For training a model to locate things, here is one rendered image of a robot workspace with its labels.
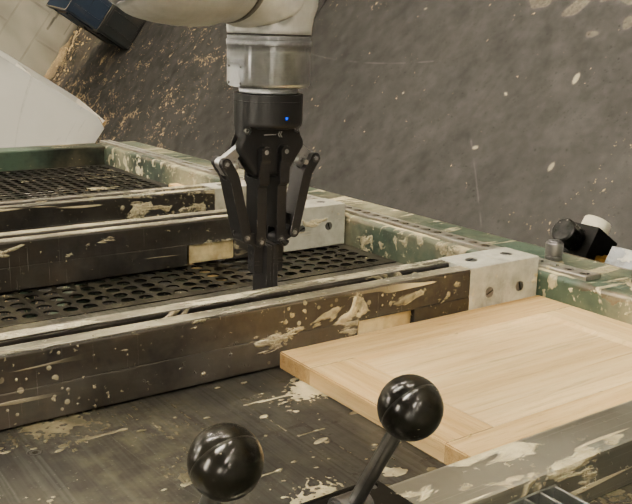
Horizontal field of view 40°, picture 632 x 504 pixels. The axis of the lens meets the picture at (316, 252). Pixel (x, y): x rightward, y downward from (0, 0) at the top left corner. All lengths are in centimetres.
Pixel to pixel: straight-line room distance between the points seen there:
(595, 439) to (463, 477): 13
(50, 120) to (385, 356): 410
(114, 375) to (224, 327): 12
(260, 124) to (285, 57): 7
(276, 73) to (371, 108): 229
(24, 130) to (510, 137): 295
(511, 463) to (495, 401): 17
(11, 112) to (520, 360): 413
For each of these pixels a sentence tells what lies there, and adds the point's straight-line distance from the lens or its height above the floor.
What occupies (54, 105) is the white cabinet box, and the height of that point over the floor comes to 30.
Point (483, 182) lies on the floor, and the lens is 264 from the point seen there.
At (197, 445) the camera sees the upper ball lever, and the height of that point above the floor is 156.
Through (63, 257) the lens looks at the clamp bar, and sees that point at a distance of 125.
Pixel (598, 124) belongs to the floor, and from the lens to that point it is 252.
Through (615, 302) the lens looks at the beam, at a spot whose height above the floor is 90.
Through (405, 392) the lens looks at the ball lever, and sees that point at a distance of 49.
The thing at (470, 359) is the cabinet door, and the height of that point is 109.
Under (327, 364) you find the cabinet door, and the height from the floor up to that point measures 122.
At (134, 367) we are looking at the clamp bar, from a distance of 85.
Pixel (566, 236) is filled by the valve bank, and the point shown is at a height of 79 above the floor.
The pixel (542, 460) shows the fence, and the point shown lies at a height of 124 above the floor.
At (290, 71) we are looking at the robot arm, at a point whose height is 137.
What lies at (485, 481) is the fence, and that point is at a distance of 65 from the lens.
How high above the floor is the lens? 181
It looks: 37 degrees down
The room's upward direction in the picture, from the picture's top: 58 degrees counter-clockwise
